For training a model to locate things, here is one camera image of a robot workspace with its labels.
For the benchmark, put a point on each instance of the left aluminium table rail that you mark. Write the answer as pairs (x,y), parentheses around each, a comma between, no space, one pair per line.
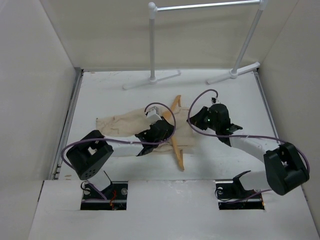
(57,161)

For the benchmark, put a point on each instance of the white metal clothes rack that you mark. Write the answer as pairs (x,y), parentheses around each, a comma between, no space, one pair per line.
(232,73)

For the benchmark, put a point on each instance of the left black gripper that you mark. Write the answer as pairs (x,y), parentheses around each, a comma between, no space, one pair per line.
(169,132)

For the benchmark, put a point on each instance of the wooden clothes hanger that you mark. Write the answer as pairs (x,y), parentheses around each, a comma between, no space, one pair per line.
(178,152)

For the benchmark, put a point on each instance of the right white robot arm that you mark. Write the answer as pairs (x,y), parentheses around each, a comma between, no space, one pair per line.
(284,169)

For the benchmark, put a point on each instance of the aluminium table rail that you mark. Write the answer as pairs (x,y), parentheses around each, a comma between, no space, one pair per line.
(57,161)
(265,102)

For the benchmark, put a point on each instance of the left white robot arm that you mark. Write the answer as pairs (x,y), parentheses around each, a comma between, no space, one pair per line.
(87,156)

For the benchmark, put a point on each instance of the beige trousers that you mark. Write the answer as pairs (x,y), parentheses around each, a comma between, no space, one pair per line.
(135,121)

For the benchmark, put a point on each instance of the right aluminium table rail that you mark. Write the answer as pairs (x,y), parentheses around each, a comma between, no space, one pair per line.
(265,102)

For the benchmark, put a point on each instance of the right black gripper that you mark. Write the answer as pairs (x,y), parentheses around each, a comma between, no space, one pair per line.
(197,119)

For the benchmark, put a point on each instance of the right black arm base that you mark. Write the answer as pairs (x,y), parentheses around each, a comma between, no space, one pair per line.
(232,195)

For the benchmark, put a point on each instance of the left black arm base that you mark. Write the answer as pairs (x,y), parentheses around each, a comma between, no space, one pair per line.
(112,198)

